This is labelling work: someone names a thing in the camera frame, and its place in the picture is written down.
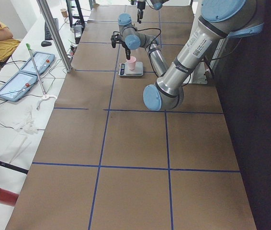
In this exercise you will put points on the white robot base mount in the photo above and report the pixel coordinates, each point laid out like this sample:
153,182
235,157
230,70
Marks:
198,76

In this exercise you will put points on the brown paper cup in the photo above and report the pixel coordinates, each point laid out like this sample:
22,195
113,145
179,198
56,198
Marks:
64,12

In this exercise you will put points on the aluminium frame post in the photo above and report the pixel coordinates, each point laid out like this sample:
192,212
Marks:
45,10

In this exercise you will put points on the white plastic parts pile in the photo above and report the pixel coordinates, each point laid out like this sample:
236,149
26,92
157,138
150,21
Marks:
27,120

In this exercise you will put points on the lower blue teach pendant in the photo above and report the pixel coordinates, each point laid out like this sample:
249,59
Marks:
17,86

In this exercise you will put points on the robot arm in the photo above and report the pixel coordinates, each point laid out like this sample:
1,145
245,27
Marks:
218,19
156,4

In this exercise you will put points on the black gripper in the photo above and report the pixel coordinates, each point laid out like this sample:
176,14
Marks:
140,5
127,50

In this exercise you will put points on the black computer mouse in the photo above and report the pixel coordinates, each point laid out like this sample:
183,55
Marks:
45,43

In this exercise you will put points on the silver digital kitchen scale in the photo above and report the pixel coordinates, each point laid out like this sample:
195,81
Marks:
124,71

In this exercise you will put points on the blue teach pendant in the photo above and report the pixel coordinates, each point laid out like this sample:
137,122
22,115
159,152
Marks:
42,61
17,86

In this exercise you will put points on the upper blue teach pendant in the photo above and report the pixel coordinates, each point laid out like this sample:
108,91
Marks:
42,61

